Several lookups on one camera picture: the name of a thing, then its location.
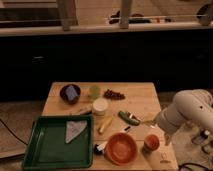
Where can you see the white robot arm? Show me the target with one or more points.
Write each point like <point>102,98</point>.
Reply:
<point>187,105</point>

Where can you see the green plastic cup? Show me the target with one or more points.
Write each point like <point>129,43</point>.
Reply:
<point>94,92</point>

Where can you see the bunch of red grapes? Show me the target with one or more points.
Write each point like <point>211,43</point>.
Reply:
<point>110,94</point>

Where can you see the white round container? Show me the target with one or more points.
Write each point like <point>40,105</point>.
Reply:
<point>99,106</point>

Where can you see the green cucumber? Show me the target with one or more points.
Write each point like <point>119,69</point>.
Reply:
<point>128,118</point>

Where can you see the blue sponge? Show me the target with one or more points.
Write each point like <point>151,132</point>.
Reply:
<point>71,93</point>

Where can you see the dark brown bowl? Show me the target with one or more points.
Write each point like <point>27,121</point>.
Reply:
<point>64,96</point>

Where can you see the yellow banana toy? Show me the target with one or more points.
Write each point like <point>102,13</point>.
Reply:
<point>104,125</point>

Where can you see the grey folded cloth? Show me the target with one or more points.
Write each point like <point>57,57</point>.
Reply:
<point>73,129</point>

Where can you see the small black white object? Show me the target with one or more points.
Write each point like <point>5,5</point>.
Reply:
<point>99,148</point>

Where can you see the orange plastic bowl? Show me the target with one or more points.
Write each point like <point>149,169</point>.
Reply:
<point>121,149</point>

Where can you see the green plastic tray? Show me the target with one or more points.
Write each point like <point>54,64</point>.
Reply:
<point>47,148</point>

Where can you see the small dark bottle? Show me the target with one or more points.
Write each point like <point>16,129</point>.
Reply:
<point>201,137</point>

